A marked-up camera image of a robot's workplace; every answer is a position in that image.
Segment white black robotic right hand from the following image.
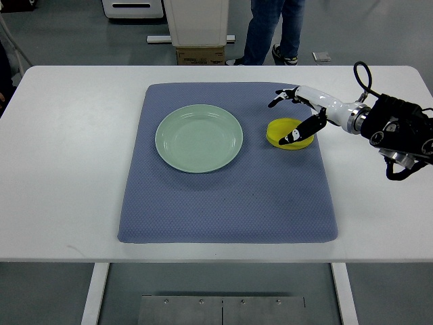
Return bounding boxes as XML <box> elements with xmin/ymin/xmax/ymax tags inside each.
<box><xmin>268</xmin><ymin>86</ymin><xmax>370</xmax><ymax>145</ymax></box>

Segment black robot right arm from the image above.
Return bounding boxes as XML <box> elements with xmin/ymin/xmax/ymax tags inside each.
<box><xmin>352</xmin><ymin>61</ymin><xmax>432</xmax><ymax>181</ymax></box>

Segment pale green plate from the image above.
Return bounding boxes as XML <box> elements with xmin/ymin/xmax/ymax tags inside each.
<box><xmin>155</xmin><ymin>104</ymin><xmax>244</xmax><ymax>173</ymax></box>

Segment small grey floor object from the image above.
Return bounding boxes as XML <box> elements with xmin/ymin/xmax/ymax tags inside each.
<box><xmin>312</xmin><ymin>51</ymin><xmax>332</xmax><ymax>63</ymax></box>

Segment blue textured mat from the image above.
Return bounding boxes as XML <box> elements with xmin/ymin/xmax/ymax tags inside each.
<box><xmin>116</xmin><ymin>81</ymin><xmax>339</xmax><ymax>244</ymax></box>

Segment walking person's legs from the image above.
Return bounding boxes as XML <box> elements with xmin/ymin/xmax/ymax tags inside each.
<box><xmin>225</xmin><ymin>0</ymin><xmax>305</xmax><ymax>66</ymax></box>

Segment cardboard box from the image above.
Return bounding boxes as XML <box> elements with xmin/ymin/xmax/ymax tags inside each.
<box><xmin>176</xmin><ymin>47</ymin><xmax>225</xmax><ymax>66</ymax></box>

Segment white machine with slot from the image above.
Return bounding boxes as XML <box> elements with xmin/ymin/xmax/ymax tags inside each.
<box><xmin>101</xmin><ymin>0</ymin><xmax>164</xmax><ymax>19</ymax></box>

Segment white tubing at left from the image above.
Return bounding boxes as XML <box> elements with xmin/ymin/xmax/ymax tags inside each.
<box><xmin>0</xmin><ymin>16</ymin><xmax>33</xmax><ymax>74</ymax></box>

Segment white pedestal column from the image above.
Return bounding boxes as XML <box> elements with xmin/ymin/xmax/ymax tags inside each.
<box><xmin>147</xmin><ymin>0</ymin><xmax>235</xmax><ymax>47</ymax></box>

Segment grey metal base plate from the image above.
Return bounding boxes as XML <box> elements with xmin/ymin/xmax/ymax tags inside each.
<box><xmin>138</xmin><ymin>296</ymin><xmax>309</xmax><ymax>324</ymax></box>

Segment white table frame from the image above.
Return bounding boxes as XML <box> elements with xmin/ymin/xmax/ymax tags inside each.
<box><xmin>81</xmin><ymin>263</ymin><xmax>359</xmax><ymax>324</ymax></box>

